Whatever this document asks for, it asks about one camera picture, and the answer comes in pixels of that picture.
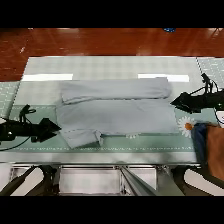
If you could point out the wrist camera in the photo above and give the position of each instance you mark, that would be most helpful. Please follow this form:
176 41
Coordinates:
206 81
23 113

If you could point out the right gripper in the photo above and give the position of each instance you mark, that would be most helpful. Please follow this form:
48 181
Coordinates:
188 101

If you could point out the light grey shirt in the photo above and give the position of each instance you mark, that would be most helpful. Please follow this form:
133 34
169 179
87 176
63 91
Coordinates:
116 115

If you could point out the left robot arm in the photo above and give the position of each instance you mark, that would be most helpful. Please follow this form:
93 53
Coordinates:
10 130

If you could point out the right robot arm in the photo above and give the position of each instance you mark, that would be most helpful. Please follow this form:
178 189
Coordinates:
213 100

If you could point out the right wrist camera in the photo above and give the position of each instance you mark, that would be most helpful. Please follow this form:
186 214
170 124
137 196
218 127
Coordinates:
206 81

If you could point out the blue garment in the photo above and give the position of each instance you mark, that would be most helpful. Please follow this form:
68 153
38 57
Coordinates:
199 143

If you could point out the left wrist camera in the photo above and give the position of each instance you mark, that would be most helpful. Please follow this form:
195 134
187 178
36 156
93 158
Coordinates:
23 113

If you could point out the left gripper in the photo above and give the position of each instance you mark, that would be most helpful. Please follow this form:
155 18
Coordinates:
45 128

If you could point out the silver frame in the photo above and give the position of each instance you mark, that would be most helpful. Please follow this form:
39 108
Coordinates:
100 180

